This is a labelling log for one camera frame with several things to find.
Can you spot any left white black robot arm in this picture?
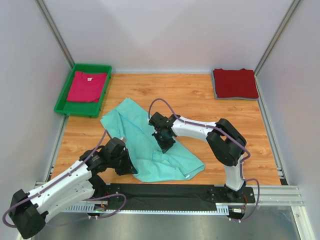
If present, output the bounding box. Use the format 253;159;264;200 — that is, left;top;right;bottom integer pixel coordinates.
7;137;137;239

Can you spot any aluminium frame rail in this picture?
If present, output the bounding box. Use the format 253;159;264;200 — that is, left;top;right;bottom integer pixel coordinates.
29;181;305;206

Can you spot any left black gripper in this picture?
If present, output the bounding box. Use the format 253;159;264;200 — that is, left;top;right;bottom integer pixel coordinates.
109;148;138;176

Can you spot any slotted grey cable duct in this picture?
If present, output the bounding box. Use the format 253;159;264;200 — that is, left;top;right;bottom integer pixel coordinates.
63;202;230;216

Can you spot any green plastic tray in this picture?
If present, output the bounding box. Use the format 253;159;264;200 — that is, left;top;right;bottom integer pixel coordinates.
54;63;112;118

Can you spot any dark red folded t shirt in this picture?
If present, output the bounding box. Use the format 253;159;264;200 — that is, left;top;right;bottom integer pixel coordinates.
212;68;258;99

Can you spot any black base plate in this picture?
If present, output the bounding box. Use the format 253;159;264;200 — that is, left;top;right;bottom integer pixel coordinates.
93;186;249;211

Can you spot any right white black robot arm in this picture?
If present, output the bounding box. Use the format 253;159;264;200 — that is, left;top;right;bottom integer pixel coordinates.
148;112;247;202

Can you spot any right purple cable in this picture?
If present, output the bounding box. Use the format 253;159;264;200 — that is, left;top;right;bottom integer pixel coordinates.
148;98;262;223

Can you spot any teal t shirt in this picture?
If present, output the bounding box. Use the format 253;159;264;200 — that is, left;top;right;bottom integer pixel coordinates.
100;98;205;183

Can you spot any pink folded t shirt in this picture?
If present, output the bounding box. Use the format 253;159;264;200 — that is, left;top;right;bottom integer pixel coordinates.
66;71;108;103

